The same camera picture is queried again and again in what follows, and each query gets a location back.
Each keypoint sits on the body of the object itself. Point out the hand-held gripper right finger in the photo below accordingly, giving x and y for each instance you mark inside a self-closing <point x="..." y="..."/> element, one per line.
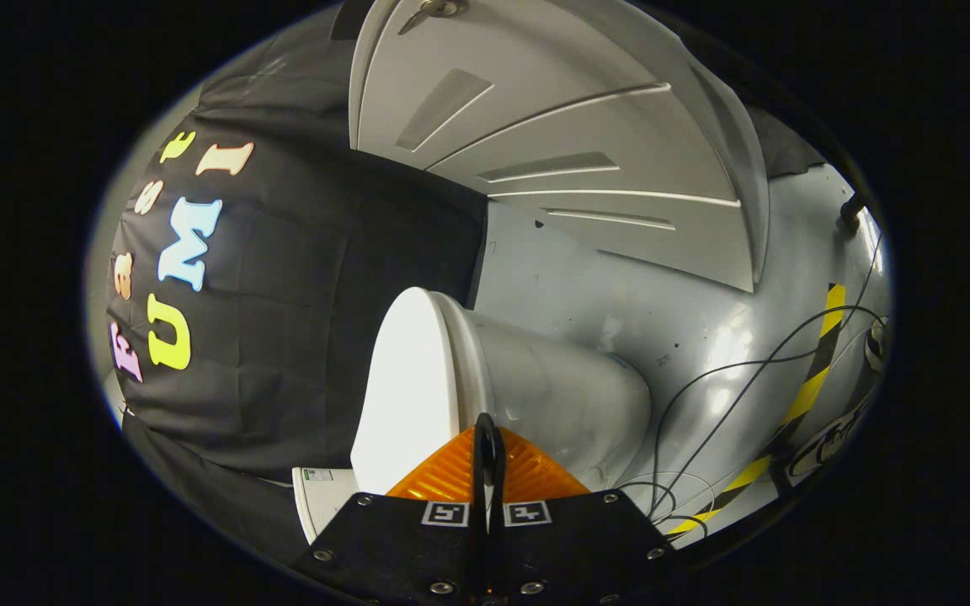
<point x="569" y="547"/>

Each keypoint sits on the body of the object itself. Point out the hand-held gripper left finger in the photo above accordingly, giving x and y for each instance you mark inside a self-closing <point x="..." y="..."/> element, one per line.
<point x="401" y="547"/>

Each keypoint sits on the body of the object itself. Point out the white toilet lid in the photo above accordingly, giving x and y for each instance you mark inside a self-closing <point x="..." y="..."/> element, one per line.
<point x="405" y="396"/>

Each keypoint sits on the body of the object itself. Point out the white ceramic toilet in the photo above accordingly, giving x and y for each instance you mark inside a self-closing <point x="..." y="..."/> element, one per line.
<point x="552" y="396"/>

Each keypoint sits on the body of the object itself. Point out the black backdrop cloth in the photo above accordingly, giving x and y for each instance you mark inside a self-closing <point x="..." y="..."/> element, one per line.
<point x="300" y="295"/>

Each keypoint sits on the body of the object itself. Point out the black white floor sticker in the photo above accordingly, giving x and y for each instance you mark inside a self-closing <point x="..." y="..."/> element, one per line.
<point x="826" y="442"/>

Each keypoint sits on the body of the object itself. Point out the yellow black hazard tape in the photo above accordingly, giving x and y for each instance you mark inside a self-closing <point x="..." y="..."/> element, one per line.
<point x="805" y="391"/>

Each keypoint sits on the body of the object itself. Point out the white grey cabinet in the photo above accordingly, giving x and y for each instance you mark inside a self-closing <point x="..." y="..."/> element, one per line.
<point x="586" y="126"/>

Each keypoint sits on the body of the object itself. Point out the black stand leg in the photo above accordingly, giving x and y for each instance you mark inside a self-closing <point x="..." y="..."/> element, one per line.
<point x="852" y="212"/>

